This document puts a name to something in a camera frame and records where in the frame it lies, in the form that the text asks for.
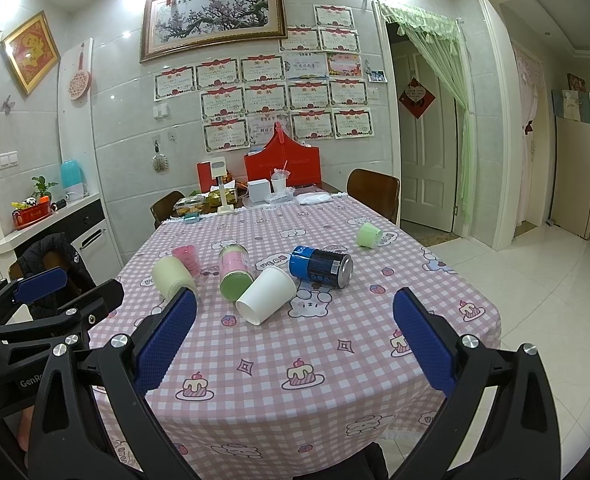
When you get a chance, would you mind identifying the white desk lamp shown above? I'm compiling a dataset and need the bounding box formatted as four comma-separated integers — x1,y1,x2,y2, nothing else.
209,156,234,214

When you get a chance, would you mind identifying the light green cup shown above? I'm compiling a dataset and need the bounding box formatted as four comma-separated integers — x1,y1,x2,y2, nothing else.
356,222,383,249

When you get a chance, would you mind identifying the red gift bag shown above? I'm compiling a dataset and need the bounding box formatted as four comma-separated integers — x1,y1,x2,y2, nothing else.
244,122,322,188

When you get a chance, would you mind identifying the green door curtain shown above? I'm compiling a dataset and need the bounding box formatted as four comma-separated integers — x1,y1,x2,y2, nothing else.
373,0,477,226

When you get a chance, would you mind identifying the white panel door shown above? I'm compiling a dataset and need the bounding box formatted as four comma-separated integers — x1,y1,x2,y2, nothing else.
391,41,458,232

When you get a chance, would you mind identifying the pink checkered tablecloth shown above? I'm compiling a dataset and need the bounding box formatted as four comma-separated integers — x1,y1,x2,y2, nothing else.
90,195,501,479

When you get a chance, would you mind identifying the brown chair right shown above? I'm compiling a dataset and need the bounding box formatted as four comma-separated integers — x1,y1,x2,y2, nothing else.
347,169,401,223

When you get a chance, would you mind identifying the clear plastic drink cup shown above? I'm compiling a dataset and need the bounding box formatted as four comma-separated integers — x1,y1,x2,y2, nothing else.
271,162,290,193

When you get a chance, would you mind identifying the blue and black can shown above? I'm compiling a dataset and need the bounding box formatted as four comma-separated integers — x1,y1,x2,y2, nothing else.
288,246,353,289

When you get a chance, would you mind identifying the white black sideboard cabinet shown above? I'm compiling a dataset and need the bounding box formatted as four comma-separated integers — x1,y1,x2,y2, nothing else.
0,193,122,285

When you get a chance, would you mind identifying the potted green plant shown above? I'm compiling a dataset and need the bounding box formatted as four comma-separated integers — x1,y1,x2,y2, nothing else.
31,176,58,204

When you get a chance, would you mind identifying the round pink wall ornament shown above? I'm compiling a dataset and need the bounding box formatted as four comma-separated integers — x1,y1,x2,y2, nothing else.
68,44,92,101

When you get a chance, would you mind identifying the framed plum blossom painting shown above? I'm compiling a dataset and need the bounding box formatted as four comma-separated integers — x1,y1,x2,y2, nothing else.
140,0,287,63

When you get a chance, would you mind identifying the white paper cup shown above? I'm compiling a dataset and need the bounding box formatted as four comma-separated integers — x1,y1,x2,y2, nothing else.
235,266,297,326

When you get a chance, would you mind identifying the pink and green clear cup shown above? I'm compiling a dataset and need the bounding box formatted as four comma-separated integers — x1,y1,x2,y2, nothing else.
219,244,254,302

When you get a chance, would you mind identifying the black jacket on chair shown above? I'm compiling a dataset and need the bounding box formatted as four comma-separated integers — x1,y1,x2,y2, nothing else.
8,233,95,320

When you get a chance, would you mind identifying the gold framed red picture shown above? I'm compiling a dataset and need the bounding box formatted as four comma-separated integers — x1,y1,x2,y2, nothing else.
2,11,60,96

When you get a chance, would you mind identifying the pink plastic cup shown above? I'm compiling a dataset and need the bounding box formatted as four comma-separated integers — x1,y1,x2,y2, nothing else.
171,245,202,278

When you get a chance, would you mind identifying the red diamond door decoration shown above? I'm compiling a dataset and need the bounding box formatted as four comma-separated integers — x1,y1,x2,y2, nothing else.
398,78,435,119

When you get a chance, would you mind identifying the white leaning board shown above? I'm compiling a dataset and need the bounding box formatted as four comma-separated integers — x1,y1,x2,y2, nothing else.
550,90,590,240

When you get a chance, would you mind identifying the brown chair left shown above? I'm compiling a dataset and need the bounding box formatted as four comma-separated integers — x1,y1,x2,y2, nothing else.
150,191,184,229

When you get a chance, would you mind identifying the cream yellow cup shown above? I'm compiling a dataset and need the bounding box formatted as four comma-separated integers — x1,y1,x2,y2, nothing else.
152,256,197,300

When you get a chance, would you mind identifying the brown chair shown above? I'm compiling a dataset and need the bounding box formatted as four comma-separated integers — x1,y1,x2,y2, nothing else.
347,169,401,223
150,191,184,229

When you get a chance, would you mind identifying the white box on table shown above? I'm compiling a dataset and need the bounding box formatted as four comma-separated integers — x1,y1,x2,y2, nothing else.
247,179,272,204

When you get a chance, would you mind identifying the teal and white humidifier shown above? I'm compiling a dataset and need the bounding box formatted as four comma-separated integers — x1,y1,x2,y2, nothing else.
60,159,86,203

